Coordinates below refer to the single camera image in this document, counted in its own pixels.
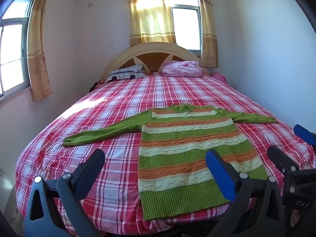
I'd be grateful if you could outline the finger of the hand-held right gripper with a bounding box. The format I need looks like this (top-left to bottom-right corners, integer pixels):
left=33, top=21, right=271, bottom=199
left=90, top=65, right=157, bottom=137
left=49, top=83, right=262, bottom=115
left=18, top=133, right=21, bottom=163
left=267, top=145, right=301, bottom=178
left=293, top=124, right=316, bottom=146

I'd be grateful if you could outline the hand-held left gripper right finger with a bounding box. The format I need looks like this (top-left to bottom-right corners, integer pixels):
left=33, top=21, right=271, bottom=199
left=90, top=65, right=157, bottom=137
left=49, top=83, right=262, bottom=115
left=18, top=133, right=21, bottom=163
left=206, top=149, right=287, bottom=237

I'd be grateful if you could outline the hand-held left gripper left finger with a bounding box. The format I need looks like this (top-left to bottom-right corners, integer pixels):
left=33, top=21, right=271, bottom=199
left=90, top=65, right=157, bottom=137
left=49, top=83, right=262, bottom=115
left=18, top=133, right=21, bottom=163
left=25, top=149, right=105, bottom=237

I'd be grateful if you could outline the green orange striped knit sweater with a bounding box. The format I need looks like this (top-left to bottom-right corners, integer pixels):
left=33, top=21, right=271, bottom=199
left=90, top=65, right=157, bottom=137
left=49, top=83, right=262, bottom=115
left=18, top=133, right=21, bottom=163
left=63, top=104, right=278, bottom=221

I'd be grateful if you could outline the red plaid bed sheet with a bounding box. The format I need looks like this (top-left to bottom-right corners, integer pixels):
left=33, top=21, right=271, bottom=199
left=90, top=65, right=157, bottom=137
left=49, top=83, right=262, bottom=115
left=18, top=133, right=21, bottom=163
left=15, top=71, right=316, bottom=232

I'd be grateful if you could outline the dark cloth beside headboard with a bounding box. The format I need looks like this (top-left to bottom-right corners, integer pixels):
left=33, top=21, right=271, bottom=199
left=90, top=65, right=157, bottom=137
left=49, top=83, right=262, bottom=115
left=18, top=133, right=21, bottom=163
left=88, top=80, right=100, bottom=93

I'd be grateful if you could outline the grey white patterned pillow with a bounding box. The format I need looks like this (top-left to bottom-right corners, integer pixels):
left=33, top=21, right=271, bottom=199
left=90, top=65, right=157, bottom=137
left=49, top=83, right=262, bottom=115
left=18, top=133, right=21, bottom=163
left=106, top=64, right=146, bottom=82

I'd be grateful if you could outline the pink cloth beside bed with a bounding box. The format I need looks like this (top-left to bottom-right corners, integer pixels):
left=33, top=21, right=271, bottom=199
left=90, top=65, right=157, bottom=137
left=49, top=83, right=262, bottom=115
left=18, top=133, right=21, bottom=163
left=212, top=72, right=228, bottom=84

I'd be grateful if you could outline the pink pillow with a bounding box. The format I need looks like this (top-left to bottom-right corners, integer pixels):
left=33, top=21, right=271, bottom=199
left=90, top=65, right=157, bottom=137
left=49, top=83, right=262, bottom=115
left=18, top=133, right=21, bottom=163
left=162, top=60, right=204, bottom=78

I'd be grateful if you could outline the cream wooden headboard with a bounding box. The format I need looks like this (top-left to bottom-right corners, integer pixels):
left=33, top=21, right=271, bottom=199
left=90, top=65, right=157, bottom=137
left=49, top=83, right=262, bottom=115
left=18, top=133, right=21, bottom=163
left=101, top=42, right=211, bottom=80

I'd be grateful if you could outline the yellow floral curtain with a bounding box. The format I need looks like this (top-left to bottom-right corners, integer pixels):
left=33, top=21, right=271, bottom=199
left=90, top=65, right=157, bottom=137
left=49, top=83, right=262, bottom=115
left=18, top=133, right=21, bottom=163
left=196, top=0, right=219, bottom=69
left=127, top=0, right=176, bottom=48
left=27, top=0, right=53, bottom=102

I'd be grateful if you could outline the large sliding window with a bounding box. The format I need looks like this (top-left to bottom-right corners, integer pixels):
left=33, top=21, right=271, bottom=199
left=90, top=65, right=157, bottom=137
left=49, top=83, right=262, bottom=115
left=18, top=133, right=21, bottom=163
left=0, top=0, right=34, bottom=100

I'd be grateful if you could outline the small window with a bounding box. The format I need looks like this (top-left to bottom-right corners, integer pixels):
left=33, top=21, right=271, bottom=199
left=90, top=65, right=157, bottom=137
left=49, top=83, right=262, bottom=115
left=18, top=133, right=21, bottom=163
left=167, top=0, right=202, bottom=53

